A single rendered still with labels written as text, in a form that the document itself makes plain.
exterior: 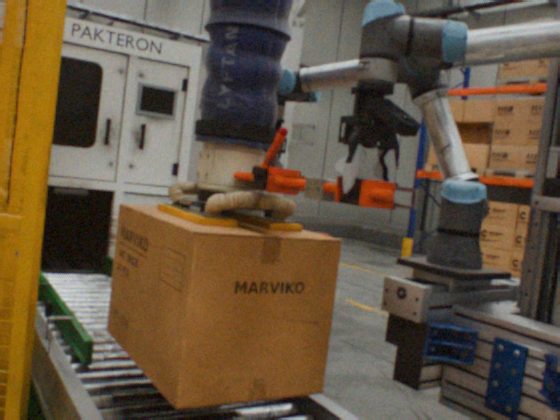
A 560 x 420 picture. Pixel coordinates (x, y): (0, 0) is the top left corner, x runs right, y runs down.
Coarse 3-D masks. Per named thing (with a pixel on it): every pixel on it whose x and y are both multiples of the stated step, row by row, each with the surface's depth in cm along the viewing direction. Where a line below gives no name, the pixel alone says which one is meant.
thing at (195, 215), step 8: (160, 208) 165; (168, 208) 160; (176, 208) 158; (184, 208) 155; (192, 208) 159; (200, 208) 149; (176, 216) 154; (184, 216) 149; (192, 216) 144; (200, 216) 142; (208, 216) 143; (216, 216) 144; (224, 216) 145; (200, 224) 139; (208, 224) 140; (216, 224) 141; (224, 224) 142; (232, 224) 143
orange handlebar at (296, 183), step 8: (240, 176) 148; (248, 176) 144; (280, 176) 132; (288, 176) 128; (296, 176) 126; (304, 176) 128; (280, 184) 131; (288, 184) 128; (296, 184) 125; (304, 184) 122; (328, 184) 115; (328, 192) 115; (376, 192) 103; (384, 192) 103; (392, 192) 104; (376, 200) 104; (384, 200) 104
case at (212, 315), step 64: (128, 256) 164; (192, 256) 126; (256, 256) 133; (320, 256) 143; (128, 320) 160; (192, 320) 127; (256, 320) 135; (320, 320) 145; (192, 384) 128; (256, 384) 137; (320, 384) 147
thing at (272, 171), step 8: (256, 168) 137; (264, 168) 134; (272, 168) 133; (280, 168) 134; (256, 176) 138; (264, 176) 135; (272, 176) 133; (256, 184) 136; (264, 184) 134; (272, 184) 134; (280, 192) 135; (288, 192) 136; (296, 192) 137
